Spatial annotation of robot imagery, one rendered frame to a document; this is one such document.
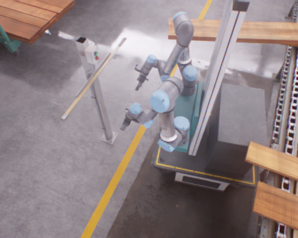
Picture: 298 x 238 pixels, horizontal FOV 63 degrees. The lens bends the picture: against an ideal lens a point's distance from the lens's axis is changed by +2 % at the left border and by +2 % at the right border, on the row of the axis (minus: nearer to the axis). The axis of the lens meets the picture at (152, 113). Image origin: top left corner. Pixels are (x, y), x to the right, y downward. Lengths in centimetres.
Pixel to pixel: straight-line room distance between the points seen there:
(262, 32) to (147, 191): 185
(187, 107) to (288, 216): 100
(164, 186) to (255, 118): 109
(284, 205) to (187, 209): 99
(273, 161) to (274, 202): 26
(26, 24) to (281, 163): 312
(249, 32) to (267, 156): 125
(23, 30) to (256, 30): 263
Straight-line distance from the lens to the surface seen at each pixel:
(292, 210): 171
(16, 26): 358
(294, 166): 183
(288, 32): 270
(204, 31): 245
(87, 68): 187
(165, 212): 239
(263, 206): 164
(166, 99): 126
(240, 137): 182
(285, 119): 209
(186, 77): 197
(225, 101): 198
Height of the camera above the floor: 234
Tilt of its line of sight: 55 degrees down
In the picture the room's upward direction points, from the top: 1 degrees clockwise
